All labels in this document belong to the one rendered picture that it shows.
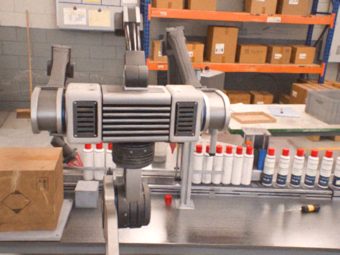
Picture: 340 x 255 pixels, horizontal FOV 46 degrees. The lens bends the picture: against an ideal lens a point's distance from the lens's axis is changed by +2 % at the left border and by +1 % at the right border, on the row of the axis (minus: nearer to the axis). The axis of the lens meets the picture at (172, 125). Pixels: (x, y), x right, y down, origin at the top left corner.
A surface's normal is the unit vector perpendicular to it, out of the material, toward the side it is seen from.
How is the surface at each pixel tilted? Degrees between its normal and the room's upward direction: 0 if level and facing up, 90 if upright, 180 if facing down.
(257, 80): 90
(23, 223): 90
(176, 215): 0
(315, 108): 90
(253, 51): 90
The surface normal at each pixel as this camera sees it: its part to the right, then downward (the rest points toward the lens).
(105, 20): 0.19, 0.30
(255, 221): 0.06, -0.95
